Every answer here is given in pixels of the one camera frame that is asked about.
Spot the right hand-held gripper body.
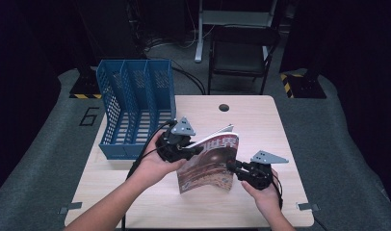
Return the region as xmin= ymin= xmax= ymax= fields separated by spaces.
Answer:
xmin=244 ymin=149 xmax=290 ymax=191

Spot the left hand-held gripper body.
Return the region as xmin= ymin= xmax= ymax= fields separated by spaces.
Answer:
xmin=155 ymin=116 xmax=197 ymax=164

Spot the red cover magazine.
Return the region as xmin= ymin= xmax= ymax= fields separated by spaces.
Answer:
xmin=176 ymin=123 xmax=241 ymax=194

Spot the blue plastic file rack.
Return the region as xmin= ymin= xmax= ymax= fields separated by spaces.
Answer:
xmin=95 ymin=59 xmax=177 ymax=161

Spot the person's right hand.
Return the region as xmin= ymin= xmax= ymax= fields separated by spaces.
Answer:
xmin=240 ymin=168 xmax=284 ymax=219

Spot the person's left hand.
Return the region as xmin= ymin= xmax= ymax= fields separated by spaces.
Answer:
xmin=131 ymin=129 xmax=189 ymax=191

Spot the black striped stand base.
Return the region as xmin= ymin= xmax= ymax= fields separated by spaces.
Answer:
xmin=279 ymin=70 xmax=328 ymax=100
xmin=68 ymin=65 xmax=103 ymax=100

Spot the black folding chair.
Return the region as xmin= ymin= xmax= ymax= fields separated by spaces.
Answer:
xmin=207 ymin=25 xmax=281 ymax=96

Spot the white metal stand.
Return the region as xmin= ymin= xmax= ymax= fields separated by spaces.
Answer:
xmin=194 ymin=0 xmax=278 ymax=64

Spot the right hand-held gripper cable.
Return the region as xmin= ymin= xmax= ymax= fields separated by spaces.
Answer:
xmin=270 ymin=172 xmax=328 ymax=231

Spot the hand-held gripper cable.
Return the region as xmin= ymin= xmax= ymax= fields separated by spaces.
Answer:
xmin=270 ymin=172 xmax=328 ymax=231
xmin=120 ymin=118 xmax=178 ymax=231

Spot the left hand-held gripper cable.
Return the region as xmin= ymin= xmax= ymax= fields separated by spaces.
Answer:
xmin=120 ymin=118 xmax=178 ymax=231

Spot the grey table bracket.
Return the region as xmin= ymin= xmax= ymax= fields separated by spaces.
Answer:
xmin=57 ymin=201 xmax=84 ymax=216
xmin=296 ymin=202 xmax=321 ymax=212

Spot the black floor cable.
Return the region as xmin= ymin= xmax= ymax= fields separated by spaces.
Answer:
xmin=169 ymin=59 xmax=207 ymax=96

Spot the bundle of floor cables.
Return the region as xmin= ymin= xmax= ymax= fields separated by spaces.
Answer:
xmin=142 ymin=27 xmax=199 ymax=54

